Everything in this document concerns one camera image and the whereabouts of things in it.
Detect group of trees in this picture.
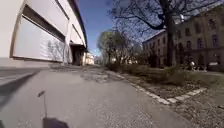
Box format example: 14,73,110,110
96,29,144,66

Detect small pale building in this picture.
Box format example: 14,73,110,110
84,52,96,66

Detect grey asphalt path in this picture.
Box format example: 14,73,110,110
0,66,198,128

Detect low bushes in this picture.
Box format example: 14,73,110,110
106,63,188,86

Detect pale kerb stones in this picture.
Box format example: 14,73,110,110
106,69,208,106

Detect large bare tree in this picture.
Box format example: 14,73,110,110
109,0,224,68

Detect white building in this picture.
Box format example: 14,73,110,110
0,0,89,70

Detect brown brick building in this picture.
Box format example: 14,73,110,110
142,5,224,72

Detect dirt and grass ground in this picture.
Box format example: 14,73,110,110
109,66,224,128

